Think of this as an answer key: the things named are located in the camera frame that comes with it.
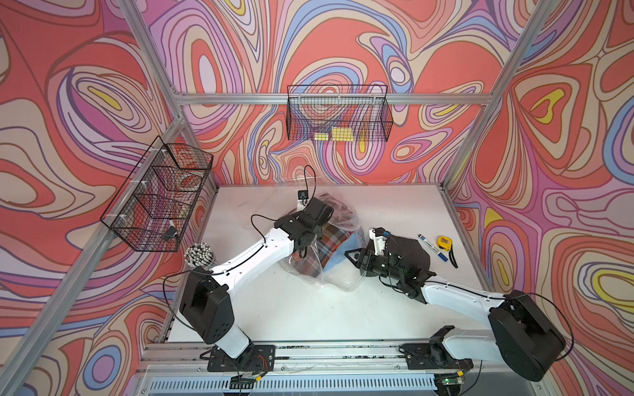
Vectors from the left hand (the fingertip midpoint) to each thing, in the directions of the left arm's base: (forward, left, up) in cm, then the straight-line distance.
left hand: (312, 223), depth 83 cm
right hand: (-10, -13, -8) cm, 19 cm away
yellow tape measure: (+3, -54, -17) cm, 56 cm away
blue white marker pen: (+1, -48, -17) cm, 51 cm away
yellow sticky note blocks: (+30, -10, +16) cm, 35 cm away
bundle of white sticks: (-12, +35, -1) cm, 37 cm away
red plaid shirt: (-7, 0, -13) cm, 15 cm away
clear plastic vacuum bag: (-10, -13, -19) cm, 25 cm away
